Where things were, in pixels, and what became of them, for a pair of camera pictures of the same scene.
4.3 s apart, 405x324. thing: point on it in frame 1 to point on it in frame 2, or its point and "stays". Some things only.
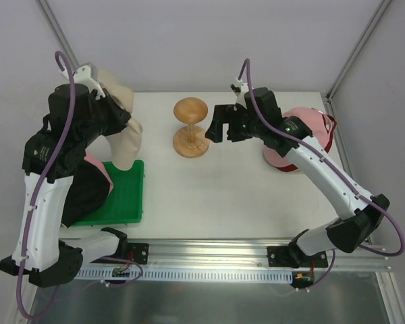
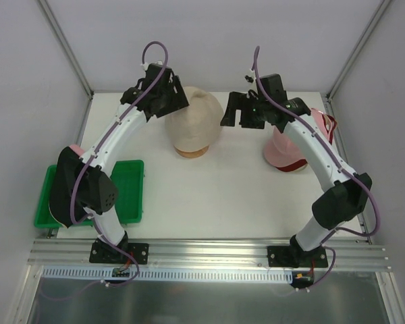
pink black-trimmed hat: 90,190 stays
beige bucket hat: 125,144 to 198,125
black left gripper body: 116,115 to 175,100
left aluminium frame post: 57,32 stays
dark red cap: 325,117 stays
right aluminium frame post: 381,11 stays
